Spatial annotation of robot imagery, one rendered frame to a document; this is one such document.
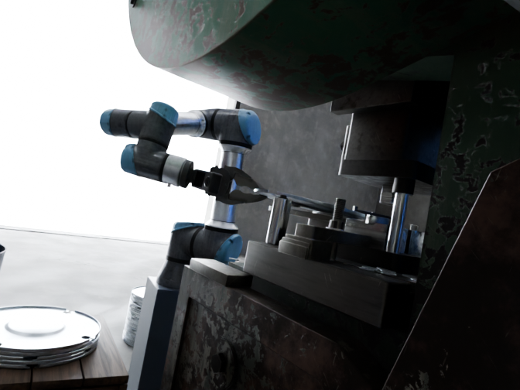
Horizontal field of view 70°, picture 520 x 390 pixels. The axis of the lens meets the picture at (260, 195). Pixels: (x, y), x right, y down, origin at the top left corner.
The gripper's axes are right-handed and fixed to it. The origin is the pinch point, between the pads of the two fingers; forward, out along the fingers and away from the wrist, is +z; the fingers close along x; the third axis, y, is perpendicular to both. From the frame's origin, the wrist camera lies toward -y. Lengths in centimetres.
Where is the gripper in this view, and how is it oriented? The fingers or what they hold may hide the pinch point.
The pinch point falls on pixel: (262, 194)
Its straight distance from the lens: 89.0
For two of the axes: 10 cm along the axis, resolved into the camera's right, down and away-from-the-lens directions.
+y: -0.1, 0.4, 10.0
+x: -2.6, 9.6, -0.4
